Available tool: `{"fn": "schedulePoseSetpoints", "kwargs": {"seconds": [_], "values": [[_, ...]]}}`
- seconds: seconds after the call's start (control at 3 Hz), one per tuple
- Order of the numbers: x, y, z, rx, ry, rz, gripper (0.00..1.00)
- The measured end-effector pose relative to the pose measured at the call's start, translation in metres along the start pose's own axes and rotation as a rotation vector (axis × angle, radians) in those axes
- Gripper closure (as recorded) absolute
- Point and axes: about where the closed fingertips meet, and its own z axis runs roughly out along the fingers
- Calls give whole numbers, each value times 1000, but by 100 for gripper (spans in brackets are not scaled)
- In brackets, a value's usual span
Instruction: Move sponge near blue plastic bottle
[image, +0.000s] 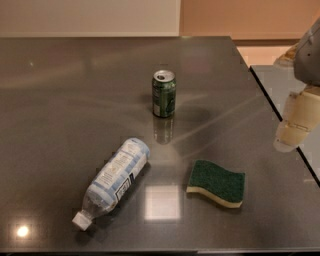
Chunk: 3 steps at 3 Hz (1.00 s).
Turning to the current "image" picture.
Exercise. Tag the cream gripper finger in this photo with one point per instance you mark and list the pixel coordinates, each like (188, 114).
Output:
(300, 116)
(286, 60)

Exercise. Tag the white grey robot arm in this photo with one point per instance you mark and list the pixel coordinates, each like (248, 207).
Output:
(306, 66)

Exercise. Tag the green soda can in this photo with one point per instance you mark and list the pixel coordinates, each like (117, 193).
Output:
(163, 93)

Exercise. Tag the clear bottle with blue label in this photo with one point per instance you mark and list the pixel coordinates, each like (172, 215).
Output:
(112, 182)

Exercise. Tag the grey side table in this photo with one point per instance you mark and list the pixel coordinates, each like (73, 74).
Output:
(277, 83)

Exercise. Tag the green and yellow sponge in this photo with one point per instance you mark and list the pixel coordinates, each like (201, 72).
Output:
(224, 187)

